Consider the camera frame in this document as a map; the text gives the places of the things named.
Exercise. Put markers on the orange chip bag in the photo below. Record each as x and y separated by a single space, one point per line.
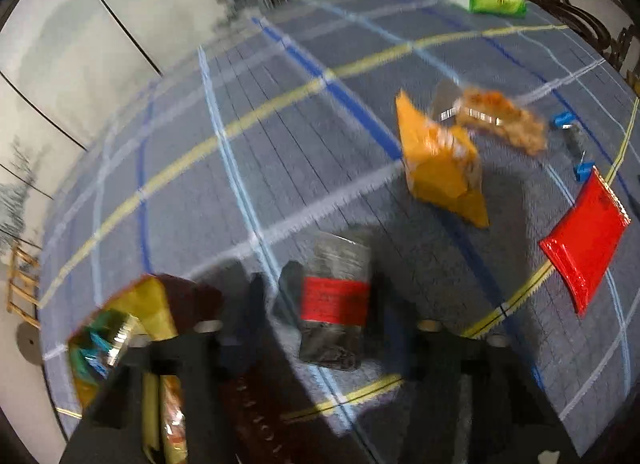
440 164

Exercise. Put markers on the round stone disc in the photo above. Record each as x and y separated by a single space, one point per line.
27 344

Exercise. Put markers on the red snack packet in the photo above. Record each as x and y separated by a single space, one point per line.
585 239

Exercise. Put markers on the clear bag of brown snacks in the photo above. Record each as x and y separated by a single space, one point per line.
500 116

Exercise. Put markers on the clear packet with blue ends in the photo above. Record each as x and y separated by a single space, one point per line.
574 144

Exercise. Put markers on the grey packet with red label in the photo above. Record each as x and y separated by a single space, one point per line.
330 299

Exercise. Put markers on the red and gold tin box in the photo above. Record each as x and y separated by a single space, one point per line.
150 304

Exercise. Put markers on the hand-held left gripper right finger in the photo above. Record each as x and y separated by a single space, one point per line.
390 324

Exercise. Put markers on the painted folding screen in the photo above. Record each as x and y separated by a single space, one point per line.
125 19

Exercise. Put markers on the light wooden rack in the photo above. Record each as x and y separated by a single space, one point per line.
22 284

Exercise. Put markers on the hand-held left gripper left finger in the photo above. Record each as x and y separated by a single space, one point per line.
255 314

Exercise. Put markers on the blue plaid tablecloth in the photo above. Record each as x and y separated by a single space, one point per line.
300 144

